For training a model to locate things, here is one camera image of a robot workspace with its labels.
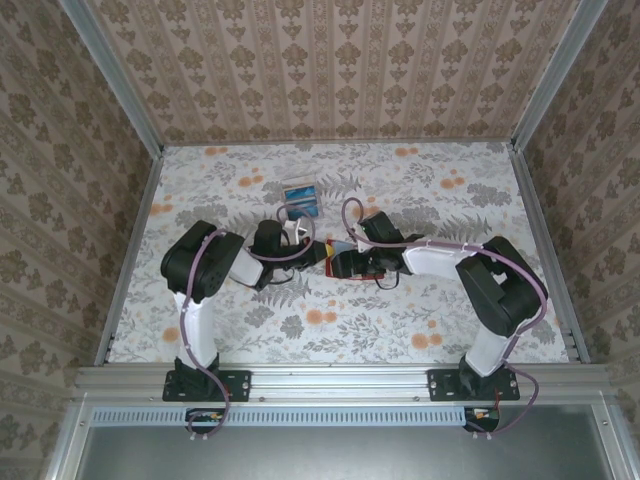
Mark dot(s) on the red card holder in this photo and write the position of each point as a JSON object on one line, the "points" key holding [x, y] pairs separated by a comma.
{"points": [[367, 276]]}

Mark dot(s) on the light blue credit card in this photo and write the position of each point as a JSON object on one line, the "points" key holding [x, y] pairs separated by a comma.
{"points": [[304, 202]]}

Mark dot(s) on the clear plastic card case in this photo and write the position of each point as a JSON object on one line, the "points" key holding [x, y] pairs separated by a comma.
{"points": [[300, 196]]}

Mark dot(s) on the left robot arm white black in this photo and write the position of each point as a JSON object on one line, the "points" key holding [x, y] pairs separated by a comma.
{"points": [[200, 330]]}

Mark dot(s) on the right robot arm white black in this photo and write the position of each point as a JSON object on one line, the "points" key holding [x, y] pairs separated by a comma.
{"points": [[487, 350]]}

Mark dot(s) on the dark blue credit card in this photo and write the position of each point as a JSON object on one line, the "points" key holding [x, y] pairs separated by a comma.
{"points": [[299, 191]]}

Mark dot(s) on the floral patterned table cover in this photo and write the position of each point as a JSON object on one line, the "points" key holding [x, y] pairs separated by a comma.
{"points": [[350, 325]]}

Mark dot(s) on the grey metal panel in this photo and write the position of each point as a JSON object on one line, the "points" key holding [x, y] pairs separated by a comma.
{"points": [[330, 455]]}

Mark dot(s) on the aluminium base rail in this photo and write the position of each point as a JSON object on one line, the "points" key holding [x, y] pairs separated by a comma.
{"points": [[340, 382]]}

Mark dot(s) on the aluminium side rail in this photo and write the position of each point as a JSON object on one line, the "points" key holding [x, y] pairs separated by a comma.
{"points": [[130, 260], [547, 250]]}

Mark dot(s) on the aluminium corner post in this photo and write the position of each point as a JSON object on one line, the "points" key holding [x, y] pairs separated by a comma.
{"points": [[115, 75], [547, 75]]}

